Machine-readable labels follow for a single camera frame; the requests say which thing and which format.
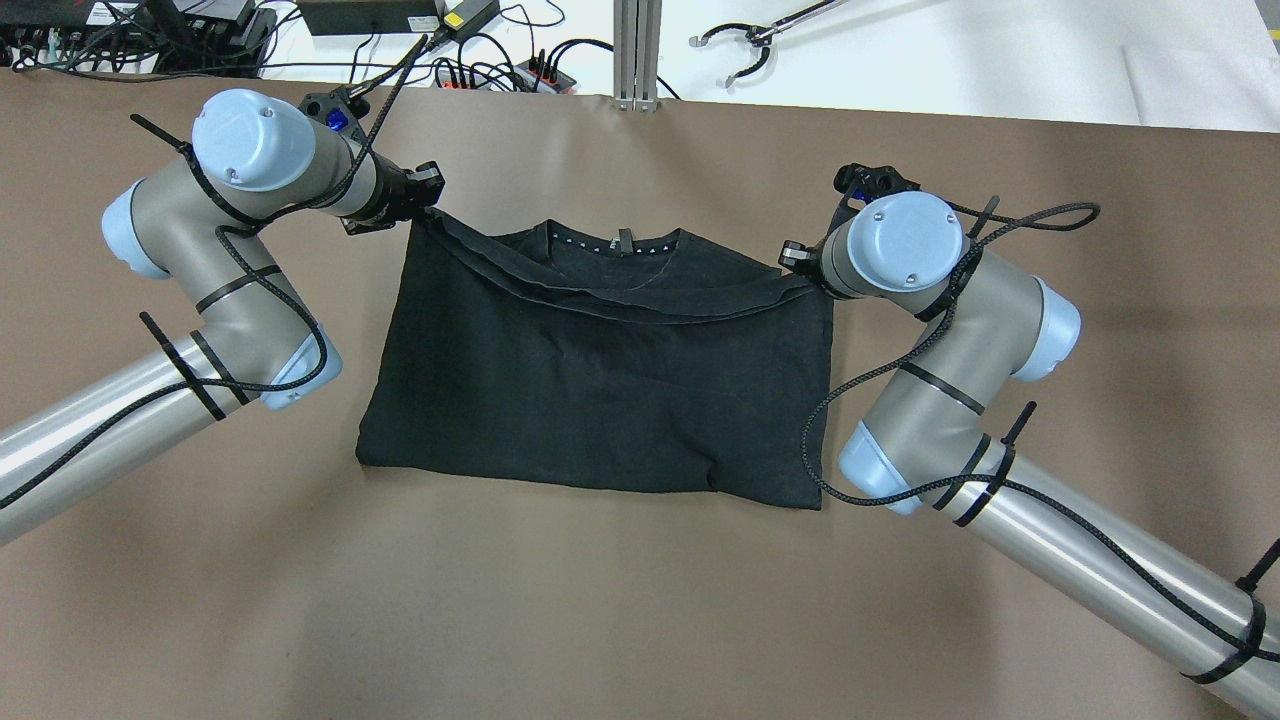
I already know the grabber reacher tool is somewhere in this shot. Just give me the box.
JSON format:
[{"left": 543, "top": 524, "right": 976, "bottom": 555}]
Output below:
[{"left": 687, "top": 1, "right": 846, "bottom": 88}]

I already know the aluminium frame post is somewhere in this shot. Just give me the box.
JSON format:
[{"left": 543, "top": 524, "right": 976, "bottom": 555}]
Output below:
[{"left": 612, "top": 0, "right": 662, "bottom": 113}]

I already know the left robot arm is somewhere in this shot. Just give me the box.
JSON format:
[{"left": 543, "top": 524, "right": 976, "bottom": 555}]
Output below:
[{"left": 3, "top": 81, "right": 443, "bottom": 556}]

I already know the red black usb hub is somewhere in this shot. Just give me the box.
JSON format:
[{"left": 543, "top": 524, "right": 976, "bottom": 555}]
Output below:
[{"left": 428, "top": 58, "right": 579, "bottom": 95}]

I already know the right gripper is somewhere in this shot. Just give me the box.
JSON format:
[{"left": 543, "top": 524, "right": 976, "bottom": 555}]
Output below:
[{"left": 780, "top": 240, "right": 849, "bottom": 296}]

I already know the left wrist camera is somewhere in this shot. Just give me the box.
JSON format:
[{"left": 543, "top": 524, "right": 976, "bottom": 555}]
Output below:
[{"left": 297, "top": 87, "right": 370, "bottom": 140}]

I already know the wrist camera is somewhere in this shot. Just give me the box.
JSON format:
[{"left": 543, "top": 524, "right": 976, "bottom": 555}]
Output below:
[
  {"left": 833, "top": 163, "right": 922, "bottom": 204},
  {"left": 297, "top": 87, "right": 370, "bottom": 140}
]

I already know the white paper sheet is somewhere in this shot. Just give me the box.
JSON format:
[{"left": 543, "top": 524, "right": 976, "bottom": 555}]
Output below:
[{"left": 1121, "top": 45, "right": 1279, "bottom": 133}]

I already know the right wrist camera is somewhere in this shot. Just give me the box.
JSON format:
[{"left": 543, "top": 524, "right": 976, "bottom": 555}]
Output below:
[{"left": 833, "top": 163, "right": 922, "bottom": 204}]

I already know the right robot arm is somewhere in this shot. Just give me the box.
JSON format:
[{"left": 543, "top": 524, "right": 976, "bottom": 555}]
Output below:
[{"left": 780, "top": 190, "right": 1277, "bottom": 719}]

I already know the black flat box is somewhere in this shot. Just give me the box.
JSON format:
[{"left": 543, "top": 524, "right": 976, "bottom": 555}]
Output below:
[{"left": 294, "top": 1, "right": 448, "bottom": 37}]

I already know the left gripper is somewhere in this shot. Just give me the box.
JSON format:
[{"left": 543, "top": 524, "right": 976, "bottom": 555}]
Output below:
[{"left": 340, "top": 160, "right": 445, "bottom": 236}]

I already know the black graphic t-shirt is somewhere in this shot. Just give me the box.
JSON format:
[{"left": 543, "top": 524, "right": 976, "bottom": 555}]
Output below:
[{"left": 355, "top": 210, "right": 833, "bottom": 510}]

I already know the black power adapter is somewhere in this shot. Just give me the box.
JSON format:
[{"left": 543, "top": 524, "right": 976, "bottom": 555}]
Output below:
[{"left": 422, "top": 0, "right": 500, "bottom": 53}]

